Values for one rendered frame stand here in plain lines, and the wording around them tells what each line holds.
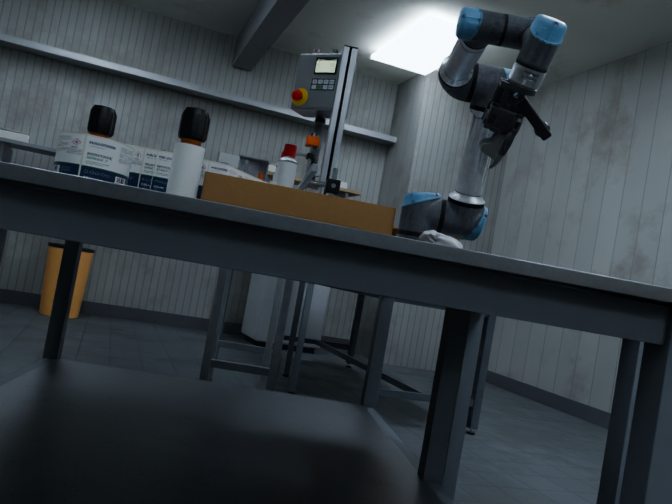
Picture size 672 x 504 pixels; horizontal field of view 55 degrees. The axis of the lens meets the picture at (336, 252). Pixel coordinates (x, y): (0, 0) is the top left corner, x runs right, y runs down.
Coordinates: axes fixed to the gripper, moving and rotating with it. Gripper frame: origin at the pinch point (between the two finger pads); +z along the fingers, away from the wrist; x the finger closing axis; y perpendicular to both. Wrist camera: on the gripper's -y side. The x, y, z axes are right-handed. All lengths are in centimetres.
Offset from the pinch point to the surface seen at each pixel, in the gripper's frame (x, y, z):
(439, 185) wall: -468, -64, 184
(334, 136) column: -42, 41, 22
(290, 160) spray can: -1, 49, 17
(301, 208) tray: 78, 39, -9
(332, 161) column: -37, 39, 28
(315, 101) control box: -49, 51, 15
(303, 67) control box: -57, 58, 8
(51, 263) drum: -298, 248, 306
